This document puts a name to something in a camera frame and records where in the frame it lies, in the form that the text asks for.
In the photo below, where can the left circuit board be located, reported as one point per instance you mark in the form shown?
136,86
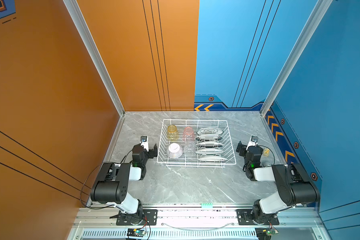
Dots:
136,234

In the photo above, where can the aluminium front rail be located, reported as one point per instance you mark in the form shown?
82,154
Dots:
181,217

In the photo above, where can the small yellow wooden block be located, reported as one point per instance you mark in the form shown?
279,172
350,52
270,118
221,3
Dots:
266,152

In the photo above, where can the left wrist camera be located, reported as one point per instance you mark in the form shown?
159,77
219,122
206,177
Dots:
144,143

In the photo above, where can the green rimmed plate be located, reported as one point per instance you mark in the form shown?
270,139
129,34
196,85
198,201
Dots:
209,144
208,137
210,131

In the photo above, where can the circuit board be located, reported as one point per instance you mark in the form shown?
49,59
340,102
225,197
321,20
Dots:
136,234
264,234

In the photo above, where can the white plate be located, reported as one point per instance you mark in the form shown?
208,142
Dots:
209,151
213,159

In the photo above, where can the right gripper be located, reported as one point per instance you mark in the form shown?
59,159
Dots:
242,149

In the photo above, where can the white wire dish rack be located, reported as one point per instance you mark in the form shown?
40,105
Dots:
193,161

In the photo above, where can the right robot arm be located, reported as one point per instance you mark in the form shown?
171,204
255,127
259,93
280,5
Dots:
294,187

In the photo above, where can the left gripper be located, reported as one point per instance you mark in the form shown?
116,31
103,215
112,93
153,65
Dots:
151,151

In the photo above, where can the green terminal connector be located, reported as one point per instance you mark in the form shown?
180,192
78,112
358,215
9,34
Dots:
206,205

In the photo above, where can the pink glass cup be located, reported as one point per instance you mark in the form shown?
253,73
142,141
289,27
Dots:
188,134

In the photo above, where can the yellow glass cup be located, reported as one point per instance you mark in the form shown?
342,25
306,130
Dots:
172,133

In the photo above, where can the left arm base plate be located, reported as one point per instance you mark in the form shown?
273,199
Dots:
138,219

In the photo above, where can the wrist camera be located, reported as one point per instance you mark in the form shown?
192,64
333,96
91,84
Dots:
253,141
144,143

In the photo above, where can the right circuit board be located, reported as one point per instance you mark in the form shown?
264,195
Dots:
264,234

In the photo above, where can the white ribbed bowl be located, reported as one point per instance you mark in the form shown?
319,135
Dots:
174,151

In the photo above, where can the clear glass cup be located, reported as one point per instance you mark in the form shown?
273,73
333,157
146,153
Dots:
189,148

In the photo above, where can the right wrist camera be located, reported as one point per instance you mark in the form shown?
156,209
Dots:
253,141

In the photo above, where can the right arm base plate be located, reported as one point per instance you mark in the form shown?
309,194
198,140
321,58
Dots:
248,217

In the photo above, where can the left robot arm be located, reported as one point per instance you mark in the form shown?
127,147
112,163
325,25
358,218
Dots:
112,181

